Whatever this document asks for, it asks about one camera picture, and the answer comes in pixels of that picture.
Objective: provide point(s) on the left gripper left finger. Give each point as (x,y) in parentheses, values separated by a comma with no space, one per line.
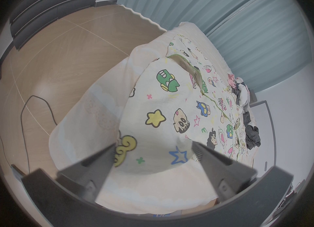
(90,172)

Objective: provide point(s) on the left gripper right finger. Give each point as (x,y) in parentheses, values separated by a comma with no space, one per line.
(220,172)

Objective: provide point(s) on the white printed pyjama top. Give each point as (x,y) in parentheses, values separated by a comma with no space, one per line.
(166,93)

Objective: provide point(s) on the pile of clothes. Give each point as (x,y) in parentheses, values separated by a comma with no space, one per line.
(241,91)

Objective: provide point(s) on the bed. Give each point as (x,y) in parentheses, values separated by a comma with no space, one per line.
(73,132)

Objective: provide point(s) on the black garment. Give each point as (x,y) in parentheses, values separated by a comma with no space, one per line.
(252,135)

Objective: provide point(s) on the black chest of drawers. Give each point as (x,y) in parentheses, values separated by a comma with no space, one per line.
(54,2)

